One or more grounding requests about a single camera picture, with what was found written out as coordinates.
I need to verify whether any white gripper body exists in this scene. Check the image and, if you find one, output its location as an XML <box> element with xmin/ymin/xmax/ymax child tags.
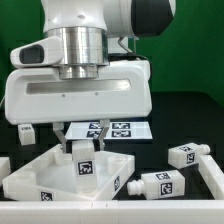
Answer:
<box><xmin>5</xmin><ymin>60</ymin><xmax>152</xmax><ymax>125</ymax></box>

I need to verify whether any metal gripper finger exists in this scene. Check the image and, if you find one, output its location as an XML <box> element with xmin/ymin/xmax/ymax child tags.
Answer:
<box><xmin>53</xmin><ymin>122</ymin><xmax>67</xmax><ymax>152</ymax></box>
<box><xmin>98</xmin><ymin>119</ymin><xmax>110</xmax><ymax>150</ymax></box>

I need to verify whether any white square tabletop tray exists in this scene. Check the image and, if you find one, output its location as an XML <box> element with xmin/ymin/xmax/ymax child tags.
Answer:
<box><xmin>3</xmin><ymin>146</ymin><xmax>135</xmax><ymax>201</ymax></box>

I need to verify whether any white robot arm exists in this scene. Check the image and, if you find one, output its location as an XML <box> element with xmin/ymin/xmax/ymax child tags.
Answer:
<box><xmin>5</xmin><ymin>0</ymin><xmax>176</xmax><ymax>135</ymax></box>

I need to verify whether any white marker sheet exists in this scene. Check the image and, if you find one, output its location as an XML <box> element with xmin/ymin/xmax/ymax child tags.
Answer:
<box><xmin>65</xmin><ymin>121</ymin><xmax>152</xmax><ymax>140</ymax></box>

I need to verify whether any small white cube block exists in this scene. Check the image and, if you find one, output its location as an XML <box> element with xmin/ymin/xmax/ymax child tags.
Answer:
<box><xmin>18</xmin><ymin>124</ymin><xmax>36</xmax><ymax>145</ymax></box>

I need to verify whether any white left fence block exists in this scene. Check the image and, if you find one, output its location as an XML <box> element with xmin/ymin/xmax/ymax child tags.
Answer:
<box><xmin>0</xmin><ymin>157</ymin><xmax>11</xmax><ymax>187</ymax></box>

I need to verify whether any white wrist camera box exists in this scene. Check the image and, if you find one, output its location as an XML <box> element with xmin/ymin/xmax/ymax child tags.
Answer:
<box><xmin>10</xmin><ymin>36</ymin><xmax>63</xmax><ymax>68</ymax></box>

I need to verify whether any white front fence rail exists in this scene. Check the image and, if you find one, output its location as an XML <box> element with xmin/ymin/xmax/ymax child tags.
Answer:
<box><xmin>0</xmin><ymin>200</ymin><xmax>224</xmax><ymax>224</ymax></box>

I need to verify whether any white fence rail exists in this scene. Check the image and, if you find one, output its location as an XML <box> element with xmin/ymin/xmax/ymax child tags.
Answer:
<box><xmin>0</xmin><ymin>200</ymin><xmax>224</xmax><ymax>224</ymax></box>
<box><xmin>198</xmin><ymin>155</ymin><xmax>224</xmax><ymax>200</ymax></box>

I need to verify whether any white right fence rail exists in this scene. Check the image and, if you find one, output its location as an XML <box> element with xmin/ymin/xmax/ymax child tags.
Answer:
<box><xmin>198</xmin><ymin>155</ymin><xmax>224</xmax><ymax>200</ymax></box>

